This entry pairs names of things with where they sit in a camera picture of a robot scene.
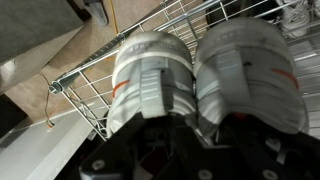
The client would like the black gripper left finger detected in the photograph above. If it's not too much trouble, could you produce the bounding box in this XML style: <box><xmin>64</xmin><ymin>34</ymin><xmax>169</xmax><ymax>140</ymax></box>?
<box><xmin>79</xmin><ymin>113</ymin><xmax>170</xmax><ymax>180</ymax></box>

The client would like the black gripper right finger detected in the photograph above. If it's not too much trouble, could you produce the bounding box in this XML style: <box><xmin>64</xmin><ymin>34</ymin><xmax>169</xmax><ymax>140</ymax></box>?
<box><xmin>213</xmin><ymin>115</ymin><xmax>320</xmax><ymax>180</ymax></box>

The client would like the white sneaker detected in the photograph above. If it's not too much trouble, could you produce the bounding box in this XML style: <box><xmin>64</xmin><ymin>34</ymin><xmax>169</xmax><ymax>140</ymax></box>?
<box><xmin>276</xmin><ymin>0</ymin><xmax>311</xmax><ymax>39</ymax></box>
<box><xmin>107</xmin><ymin>31</ymin><xmax>197</xmax><ymax>135</ymax></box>
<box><xmin>193</xmin><ymin>17</ymin><xmax>309</xmax><ymax>137</ymax></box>

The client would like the white sneaker front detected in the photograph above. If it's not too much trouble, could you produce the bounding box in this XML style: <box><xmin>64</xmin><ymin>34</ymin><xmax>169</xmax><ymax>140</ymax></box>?
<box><xmin>193</xmin><ymin>17</ymin><xmax>309</xmax><ymax>137</ymax></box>

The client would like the chrome wire shoe rack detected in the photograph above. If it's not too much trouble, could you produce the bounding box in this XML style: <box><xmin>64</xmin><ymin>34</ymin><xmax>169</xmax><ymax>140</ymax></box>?
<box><xmin>48</xmin><ymin>0</ymin><xmax>320</xmax><ymax>142</ymax></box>

